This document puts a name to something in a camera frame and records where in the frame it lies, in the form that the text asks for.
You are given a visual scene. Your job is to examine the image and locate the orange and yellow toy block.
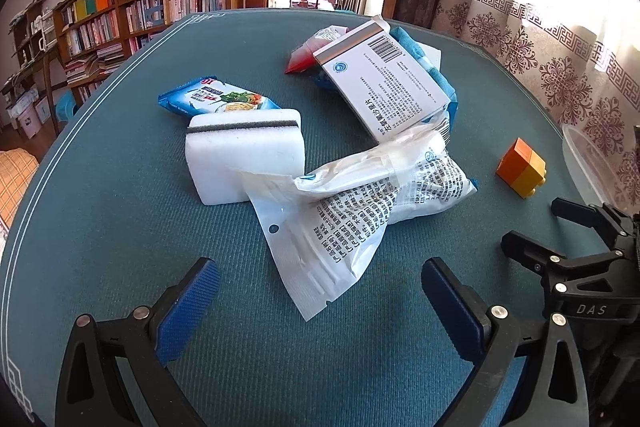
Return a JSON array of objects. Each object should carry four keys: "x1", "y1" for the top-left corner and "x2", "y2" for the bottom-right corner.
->
[{"x1": 496, "y1": 138, "x2": 547, "y2": 198}]

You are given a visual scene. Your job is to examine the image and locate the white printed plastic bag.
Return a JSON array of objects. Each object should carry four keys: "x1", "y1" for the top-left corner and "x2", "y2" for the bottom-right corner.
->
[{"x1": 242, "y1": 124, "x2": 477, "y2": 321}]

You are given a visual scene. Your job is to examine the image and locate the white medicine box with barcode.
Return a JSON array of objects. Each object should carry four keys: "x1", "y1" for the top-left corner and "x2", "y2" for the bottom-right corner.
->
[{"x1": 314, "y1": 18, "x2": 454, "y2": 143}]

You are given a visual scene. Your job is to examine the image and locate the teal Curel fabric pouch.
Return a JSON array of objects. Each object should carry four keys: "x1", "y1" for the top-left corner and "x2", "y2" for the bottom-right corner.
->
[{"x1": 390, "y1": 26, "x2": 459, "y2": 142}]

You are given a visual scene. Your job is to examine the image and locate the white sponge with black stripe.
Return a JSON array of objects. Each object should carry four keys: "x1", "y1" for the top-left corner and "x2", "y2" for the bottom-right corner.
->
[{"x1": 184, "y1": 108, "x2": 305, "y2": 206}]

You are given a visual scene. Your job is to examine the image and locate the blue noodle snack packet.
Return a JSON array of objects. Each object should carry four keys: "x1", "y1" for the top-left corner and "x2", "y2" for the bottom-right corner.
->
[{"x1": 157, "y1": 76, "x2": 279, "y2": 117}]

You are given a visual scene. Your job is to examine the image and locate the red and white snack packet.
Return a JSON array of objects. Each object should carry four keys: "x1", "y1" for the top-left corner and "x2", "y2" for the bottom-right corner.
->
[{"x1": 285, "y1": 25, "x2": 348, "y2": 74}]

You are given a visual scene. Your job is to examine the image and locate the clear plastic round bowl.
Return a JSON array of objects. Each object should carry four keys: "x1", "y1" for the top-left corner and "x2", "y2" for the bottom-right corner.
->
[{"x1": 561, "y1": 124, "x2": 634, "y2": 213}]

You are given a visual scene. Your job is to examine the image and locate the green table mat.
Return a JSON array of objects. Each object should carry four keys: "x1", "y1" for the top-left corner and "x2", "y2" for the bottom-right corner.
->
[{"x1": 1, "y1": 10, "x2": 603, "y2": 426}]

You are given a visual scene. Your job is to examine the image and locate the orange checked bed quilt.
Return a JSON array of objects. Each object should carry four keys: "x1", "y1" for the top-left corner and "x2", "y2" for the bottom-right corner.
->
[{"x1": 0, "y1": 148, "x2": 39, "y2": 228}]

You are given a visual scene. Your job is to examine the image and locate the patterned white maroon curtain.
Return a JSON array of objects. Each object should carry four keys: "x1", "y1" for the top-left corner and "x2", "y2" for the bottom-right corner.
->
[{"x1": 432, "y1": 0, "x2": 640, "y2": 208}]

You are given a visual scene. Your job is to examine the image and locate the white storage bin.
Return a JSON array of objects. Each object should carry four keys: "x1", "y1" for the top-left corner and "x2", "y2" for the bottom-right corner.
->
[{"x1": 8, "y1": 102, "x2": 41, "y2": 140}]

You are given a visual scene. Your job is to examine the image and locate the blue plastic stool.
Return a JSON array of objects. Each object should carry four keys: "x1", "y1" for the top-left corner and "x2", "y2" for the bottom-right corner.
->
[{"x1": 55, "y1": 90, "x2": 78, "y2": 122}]

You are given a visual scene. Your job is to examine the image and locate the wooden bookshelf with books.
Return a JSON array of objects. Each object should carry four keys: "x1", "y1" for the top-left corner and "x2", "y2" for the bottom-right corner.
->
[{"x1": 53, "y1": 0, "x2": 245, "y2": 104}]

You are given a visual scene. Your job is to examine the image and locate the small dark wooden shelf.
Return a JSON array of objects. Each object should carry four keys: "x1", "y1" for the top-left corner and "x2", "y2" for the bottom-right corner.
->
[{"x1": 1, "y1": 0, "x2": 60, "y2": 134}]

